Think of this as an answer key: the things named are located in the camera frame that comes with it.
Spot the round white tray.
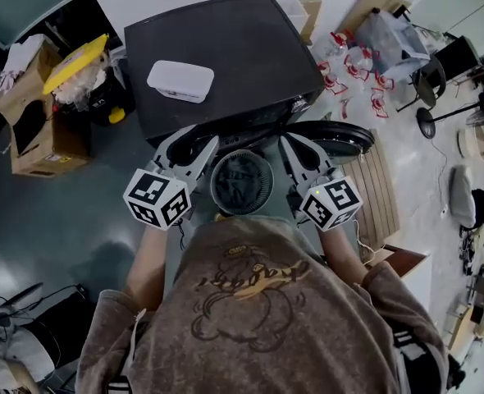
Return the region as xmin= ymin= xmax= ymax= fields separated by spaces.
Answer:
xmin=457 ymin=127 xmax=484 ymax=162

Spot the wooden slatted platform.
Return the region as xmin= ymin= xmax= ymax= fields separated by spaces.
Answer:
xmin=340 ymin=128 xmax=403 ymax=254

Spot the crumpled clear plastic wrap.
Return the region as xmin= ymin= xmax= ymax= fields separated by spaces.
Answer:
xmin=52 ymin=53 xmax=112 ymax=107

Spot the black washing machine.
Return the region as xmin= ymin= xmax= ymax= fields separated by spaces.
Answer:
xmin=122 ymin=0 xmax=327 ymax=149

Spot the clear plastic bin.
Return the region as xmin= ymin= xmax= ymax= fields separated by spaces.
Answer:
xmin=354 ymin=10 xmax=432 ymax=82

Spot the dark grey garment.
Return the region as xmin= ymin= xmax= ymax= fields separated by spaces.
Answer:
xmin=217 ymin=156 xmax=270 ymax=209

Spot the black toolbox with yellow lid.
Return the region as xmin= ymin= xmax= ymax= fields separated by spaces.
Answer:
xmin=43 ymin=33 xmax=137 ymax=128

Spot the brown cardboard box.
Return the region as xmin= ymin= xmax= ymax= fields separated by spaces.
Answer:
xmin=0 ymin=34 xmax=93 ymax=179

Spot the black round washing machine door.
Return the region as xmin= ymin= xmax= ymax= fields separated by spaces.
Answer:
xmin=285 ymin=120 xmax=377 ymax=166

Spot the white topped wooden table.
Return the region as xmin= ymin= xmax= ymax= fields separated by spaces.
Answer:
xmin=363 ymin=243 xmax=434 ymax=332

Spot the grey plastic laundry basket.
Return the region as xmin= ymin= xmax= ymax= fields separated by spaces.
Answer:
xmin=209 ymin=149 xmax=276 ymax=218

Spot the person's brown printed t-shirt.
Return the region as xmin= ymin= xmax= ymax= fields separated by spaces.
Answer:
xmin=74 ymin=215 xmax=450 ymax=394

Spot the black chair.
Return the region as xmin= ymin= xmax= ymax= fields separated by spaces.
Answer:
xmin=395 ymin=55 xmax=449 ymax=112

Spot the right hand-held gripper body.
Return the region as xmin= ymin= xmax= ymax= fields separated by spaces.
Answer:
xmin=286 ymin=169 xmax=364 ymax=233

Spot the white cushion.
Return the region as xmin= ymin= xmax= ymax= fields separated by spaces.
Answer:
xmin=449 ymin=165 xmax=478 ymax=227

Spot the cardboard sheet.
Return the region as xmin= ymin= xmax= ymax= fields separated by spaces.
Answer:
xmin=336 ymin=0 xmax=412 ymax=37

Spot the white plastic tray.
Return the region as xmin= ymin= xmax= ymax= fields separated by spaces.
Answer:
xmin=146 ymin=59 xmax=216 ymax=105

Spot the person's left forearm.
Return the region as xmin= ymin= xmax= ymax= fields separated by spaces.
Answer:
xmin=125 ymin=225 xmax=174 ymax=314

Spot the white cable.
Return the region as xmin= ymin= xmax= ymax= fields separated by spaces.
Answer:
xmin=354 ymin=218 xmax=387 ymax=267

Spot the black fan stand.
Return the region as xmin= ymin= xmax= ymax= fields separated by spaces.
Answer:
xmin=415 ymin=92 xmax=484 ymax=140

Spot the group of red lidded containers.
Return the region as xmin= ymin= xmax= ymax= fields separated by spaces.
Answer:
xmin=317 ymin=29 xmax=397 ymax=121

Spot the person's right forearm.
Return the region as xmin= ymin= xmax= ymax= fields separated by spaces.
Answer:
xmin=318 ymin=218 xmax=371 ymax=287

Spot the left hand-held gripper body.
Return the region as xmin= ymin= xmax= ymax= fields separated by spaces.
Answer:
xmin=122 ymin=159 xmax=199 ymax=231

